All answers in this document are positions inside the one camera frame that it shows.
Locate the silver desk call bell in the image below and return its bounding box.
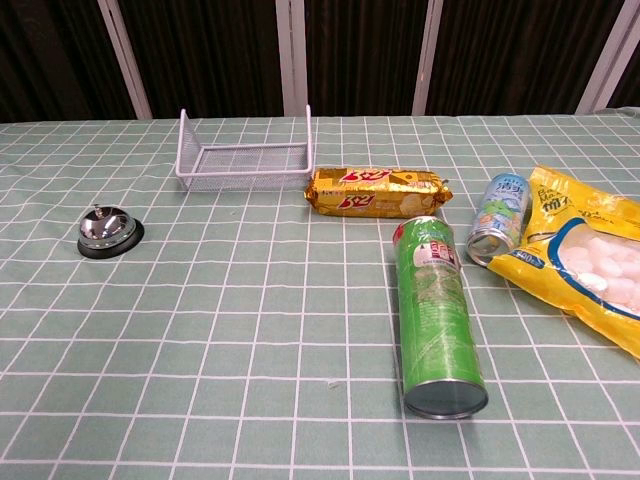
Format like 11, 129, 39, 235
76, 204, 146, 260

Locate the golden biscuit packet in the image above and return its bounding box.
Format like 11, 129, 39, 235
305, 167, 454, 220

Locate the green chips tube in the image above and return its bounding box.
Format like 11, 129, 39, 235
391, 215, 489, 421

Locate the green checkered tablecloth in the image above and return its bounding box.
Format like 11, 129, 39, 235
0, 105, 640, 480

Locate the blue drink can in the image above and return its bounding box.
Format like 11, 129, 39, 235
466, 172, 531, 266

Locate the yellow candy bag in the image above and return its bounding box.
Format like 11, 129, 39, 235
486, 165, 640, 361

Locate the white wire mesh tray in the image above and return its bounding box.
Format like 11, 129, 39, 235
175, 104, 315, 192

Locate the white frame post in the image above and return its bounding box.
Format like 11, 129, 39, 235
275, 0, 307, 118
412, 0, 444, 116
97, 0, 153, 120
575, 0, 640, 115

